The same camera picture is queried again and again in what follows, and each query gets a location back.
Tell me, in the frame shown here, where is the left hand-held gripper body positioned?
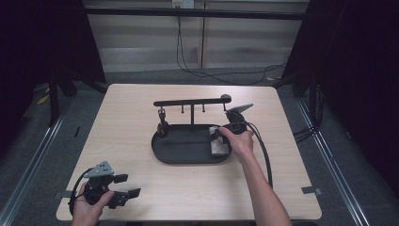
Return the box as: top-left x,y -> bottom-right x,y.
83,160 -> 130,210

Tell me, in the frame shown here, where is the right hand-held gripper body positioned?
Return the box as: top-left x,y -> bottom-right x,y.
223,103 -> 254,136

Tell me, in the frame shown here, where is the beige patterned key pouch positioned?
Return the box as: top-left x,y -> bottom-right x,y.
208,125 -> 231,157

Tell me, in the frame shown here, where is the black key rack with tray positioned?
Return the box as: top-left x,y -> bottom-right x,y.
151,93 -> 234,165

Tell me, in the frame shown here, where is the black car key fob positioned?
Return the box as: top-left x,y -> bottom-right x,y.
156,107 -> 170,138

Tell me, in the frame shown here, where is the person's right hand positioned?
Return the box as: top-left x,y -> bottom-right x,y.
218,126 -> 255,164

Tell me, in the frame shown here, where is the person's left hand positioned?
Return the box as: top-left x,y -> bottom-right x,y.
71,182 -> 116,226

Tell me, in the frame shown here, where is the grey tape strip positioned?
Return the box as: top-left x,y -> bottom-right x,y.
300,186 -> 323,196
52,189 -> 74,201

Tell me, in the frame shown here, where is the black metal stand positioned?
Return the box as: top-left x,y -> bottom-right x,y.
47,70 -> 61,127

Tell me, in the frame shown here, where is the black curtain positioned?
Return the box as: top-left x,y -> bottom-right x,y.
280,0 -> 399,197
0,0 -> 106,158

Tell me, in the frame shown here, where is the left hand-held gripper cable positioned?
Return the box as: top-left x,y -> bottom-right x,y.
68,168 -> 92,216

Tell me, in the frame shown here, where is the hand-held gripper cable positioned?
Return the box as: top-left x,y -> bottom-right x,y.
246,121 -> 274,190
68,168 -> 92,216

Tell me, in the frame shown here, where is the right hand-held gripper cable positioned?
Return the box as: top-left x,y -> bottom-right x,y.
246,121 -> 274,190

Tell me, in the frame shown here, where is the bundle of black floor cables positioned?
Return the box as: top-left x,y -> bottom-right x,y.
292,84 -> 323,145

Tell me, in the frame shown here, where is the black wall cable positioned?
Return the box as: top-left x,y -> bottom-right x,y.
176,15 -> 287,87

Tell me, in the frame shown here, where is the metal floor rail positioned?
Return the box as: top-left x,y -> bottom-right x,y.
0,95 -> 74,226
295,97 -> 373,226

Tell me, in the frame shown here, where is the black horizontal frame bar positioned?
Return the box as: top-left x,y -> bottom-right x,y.
84,7 -> 310,22

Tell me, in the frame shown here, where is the white wall outlet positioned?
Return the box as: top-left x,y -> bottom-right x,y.
171,0 -> 195,9

